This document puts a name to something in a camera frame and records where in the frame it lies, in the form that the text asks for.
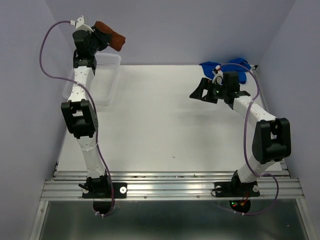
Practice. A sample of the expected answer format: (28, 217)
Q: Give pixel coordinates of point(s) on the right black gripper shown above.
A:
(206, 84)

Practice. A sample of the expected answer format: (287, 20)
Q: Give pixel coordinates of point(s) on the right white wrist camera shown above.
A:
(217, 75)

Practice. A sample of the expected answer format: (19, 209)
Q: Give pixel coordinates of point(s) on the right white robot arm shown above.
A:
(272, 135)

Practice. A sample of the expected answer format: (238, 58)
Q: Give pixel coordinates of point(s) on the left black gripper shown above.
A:
(104, 38)

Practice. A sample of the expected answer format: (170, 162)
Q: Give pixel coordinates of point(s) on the white plastic basket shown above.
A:
(103, 84)

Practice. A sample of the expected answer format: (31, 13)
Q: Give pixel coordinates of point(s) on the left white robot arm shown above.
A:
(79, 110)

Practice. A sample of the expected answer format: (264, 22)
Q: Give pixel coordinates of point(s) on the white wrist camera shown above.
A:
(81, 24)
(217, 75)

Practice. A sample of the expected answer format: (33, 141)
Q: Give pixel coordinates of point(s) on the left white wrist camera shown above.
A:
(81, 24)

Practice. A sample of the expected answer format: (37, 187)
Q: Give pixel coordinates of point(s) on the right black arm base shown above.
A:
(235, 188)

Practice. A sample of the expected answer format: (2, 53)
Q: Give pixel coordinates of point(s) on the blue towel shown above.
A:
(232, 65)

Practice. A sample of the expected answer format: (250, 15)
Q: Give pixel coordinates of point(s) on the brown towel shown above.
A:
(116, 41)

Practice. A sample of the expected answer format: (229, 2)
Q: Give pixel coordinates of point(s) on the aluminium rail frame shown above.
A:
(170, 151)

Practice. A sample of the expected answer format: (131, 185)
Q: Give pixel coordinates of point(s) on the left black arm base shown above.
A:
(100, 188)

